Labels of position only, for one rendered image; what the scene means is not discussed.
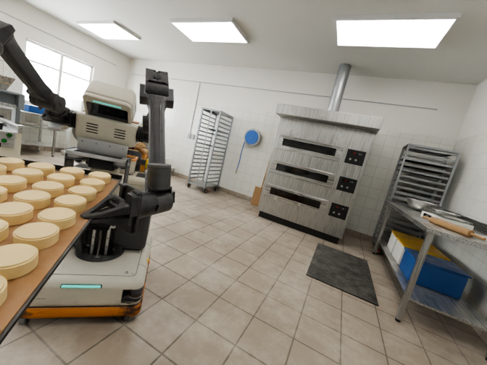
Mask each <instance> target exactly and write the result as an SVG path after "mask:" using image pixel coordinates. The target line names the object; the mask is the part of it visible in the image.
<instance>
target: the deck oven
mask: <svg viewBox="0 0 487 365"><path fill-rule="evenodd" d="M276 114H277V115H279V116H280V121H279V125H278V130H277V133H276V136H275V142H274V145H273V148H272V153H271V157H270V162H269V165H268V168H267V174H266V177H265V181H264V185H263V188H262V193H261V196H260V200H259V205H258V208H257V210H259V216H258V217H262V218H265V219H268V220H270V221H273V222H276V223H278V224H281V225H285V226H286V227H290V228H293V229H295V230H298V231H301V232H304V233H306V234H309V235H312V236H315V237H317V238H320V239H323V240H326V241H329V242H331V243H335V244H338V240H339V238H340V239H342V238H343V235H344V231H345V229H346V225H347V222H348V219H349V215H350V213H351V209H352V206H353V203H354V199H355V197H356V194H357V190H358V187H359V184H360V181H361V178H362V174H363V172H364V169H365V165H366V162H367V158H368V156H369V153H370V149H371V146H372V142H373V140H374V137H375V135H376V134H377V133H378V131H379V130H380V129H381V126H382V124H383V120H384V118H382V117H371V116H366V115H361V114H351V113H345V112H335V111H330V110H324V109H314V108H309V107H303V106H293V105H288V104H278V106H277V109H276Z"/></svg>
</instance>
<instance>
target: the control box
mask: <svg viewBox="0 0 487 365"><path fill-rule="evenodd" d="M8 133H11V134H12V137H8V136H7V134H8ZM15 136H16V133H15V132H9V131H3V130H0V147H3V148H14V146H15ZM2 139H6V140H7V141H6V143H4V142H2V141H1V140H2Z"/></svg>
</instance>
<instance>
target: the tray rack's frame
mask: <svg viewBox="0 0 487 365"><path fill-rule="evenodd" d="M203 109H205V110H207V111H208V112H210V116H209V122H210V118H211V114H212V113H213V114H216V115H218V116H219V118H218V122H217V128H216V132H215V139H214V142H213V146H212V152H211V156H210V160H209V166H208V170H207V176H206V180H205V181H204V180H198V178H199V171H200V167H201V161H200V165H199V171H198V175H197V179H196V180H194V181H189V180H190V178H189V177H190V176H191V175H190V173H191V169H192V166H191V167H190V171H189V175H188V182H187V183H190V184H189V186H191V184H193V185H197V186H199V187H202V188H204V189H205V188H206V192H207V188H211V187H218V185H216V184H214V183H211V182H208V183H207V178H208V175H209V168H210V164H211V161H212V155H213V151H214V147H215V141H216V137H217V131H218V127H219V123H220V117H221V116H222V117H224V116H223V115H221V114H222V113H223V114H225V115H227V116H229V117H231V118H233V117H232V116H230V115H229V114H227V113H225V112H223V111H220V110H216V109H209V108H204V107H202V109H201V116H200V120H199V125H201V123H200V122H201V118H202V113H203ZM209 122H208V126H207V132H208V129H209ZM199 129H200V127H199V126H198V130H197V134H196V141H195V145H194V150H193V156H192V160H191V165H193V163H192V162H193V158H194V154H195V150H196V142H197V140H198V139H197V138H198V134H199ZM206 139H207V133H206V137H205V140H204V147H205V143H206ZM204 147H203V151H202V155H201V160H202V157H203V153H204ZM216 190H217V188H216Z"/></svg>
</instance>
